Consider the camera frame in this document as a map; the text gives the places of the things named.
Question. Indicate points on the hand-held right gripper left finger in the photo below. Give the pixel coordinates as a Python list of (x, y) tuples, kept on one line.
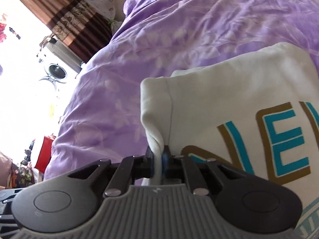
[(150, 165)]

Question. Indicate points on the grey washing machine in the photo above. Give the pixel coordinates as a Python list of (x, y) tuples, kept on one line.
[(59, 64)]

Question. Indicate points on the floral dark cloth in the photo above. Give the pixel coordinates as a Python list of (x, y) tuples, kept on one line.
[(17, 171)]

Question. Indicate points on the purple floral bed blanket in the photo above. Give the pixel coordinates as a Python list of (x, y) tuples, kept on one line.
[(174, 37)]

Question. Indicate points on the brown patterned curtain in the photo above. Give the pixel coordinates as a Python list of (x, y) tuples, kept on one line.
[(74, 17)]

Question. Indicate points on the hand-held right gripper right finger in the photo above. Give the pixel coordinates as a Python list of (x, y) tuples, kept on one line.
[(165, 165)]

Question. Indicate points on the white printed sweatshirt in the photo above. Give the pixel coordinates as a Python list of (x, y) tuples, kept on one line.
[(224, 109)]

